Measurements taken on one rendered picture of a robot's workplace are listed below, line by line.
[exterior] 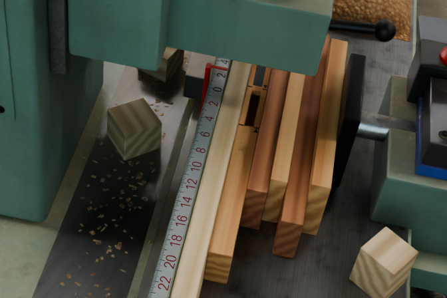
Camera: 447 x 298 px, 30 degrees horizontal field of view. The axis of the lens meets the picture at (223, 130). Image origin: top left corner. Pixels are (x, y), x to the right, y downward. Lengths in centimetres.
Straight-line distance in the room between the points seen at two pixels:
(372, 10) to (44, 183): 41
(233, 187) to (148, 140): 21
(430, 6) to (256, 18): 196
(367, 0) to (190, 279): 45
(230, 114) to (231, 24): 9
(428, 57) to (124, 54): 28
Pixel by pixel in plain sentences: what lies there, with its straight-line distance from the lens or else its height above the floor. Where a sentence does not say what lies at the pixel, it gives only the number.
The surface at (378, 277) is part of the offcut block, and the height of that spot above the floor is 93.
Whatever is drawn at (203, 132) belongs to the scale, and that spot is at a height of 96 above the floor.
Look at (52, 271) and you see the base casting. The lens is 83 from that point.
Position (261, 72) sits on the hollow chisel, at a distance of 78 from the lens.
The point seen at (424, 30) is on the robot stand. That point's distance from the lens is 160.
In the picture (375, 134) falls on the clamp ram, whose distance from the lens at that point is 78.
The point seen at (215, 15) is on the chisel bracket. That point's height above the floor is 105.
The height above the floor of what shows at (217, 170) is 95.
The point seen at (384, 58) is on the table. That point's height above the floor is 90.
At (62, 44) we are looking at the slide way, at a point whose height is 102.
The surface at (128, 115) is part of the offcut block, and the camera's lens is 91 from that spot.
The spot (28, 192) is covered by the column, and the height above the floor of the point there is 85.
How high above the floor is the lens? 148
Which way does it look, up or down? 46 degrees down
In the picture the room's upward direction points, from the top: 9 degrees clockwise
